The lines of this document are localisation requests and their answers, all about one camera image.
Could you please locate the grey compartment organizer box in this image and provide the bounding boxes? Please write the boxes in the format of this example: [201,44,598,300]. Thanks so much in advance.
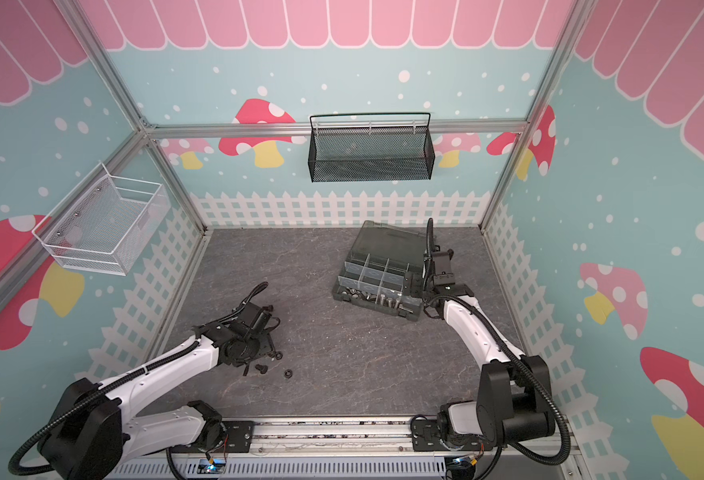
[332,220,427,321]

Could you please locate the silver bolts cluster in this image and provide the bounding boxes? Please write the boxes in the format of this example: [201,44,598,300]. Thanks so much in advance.
[338,287,415,314]

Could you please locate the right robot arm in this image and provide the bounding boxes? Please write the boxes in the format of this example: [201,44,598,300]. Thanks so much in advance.
[423,246,572,471]

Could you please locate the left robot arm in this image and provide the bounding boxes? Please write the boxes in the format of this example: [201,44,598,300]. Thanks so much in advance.
[8,301,282,479]

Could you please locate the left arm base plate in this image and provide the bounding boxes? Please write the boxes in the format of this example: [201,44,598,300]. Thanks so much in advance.
[198,420,255,455]

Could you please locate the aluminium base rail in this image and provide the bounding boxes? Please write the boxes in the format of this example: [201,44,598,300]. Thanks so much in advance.
[80,415,581,460]

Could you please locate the black mesh wall basket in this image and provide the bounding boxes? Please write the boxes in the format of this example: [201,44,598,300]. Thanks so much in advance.
[308,112,436,182]

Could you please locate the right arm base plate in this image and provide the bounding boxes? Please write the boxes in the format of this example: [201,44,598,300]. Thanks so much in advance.
[409,415,483,452]

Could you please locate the white slotted cable duct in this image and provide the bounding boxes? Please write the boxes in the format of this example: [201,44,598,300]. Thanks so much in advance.
[104,457,447,480]

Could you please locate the white mesh wall basket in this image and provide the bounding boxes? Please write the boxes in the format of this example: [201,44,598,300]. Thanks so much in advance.
[32,164,171,276]

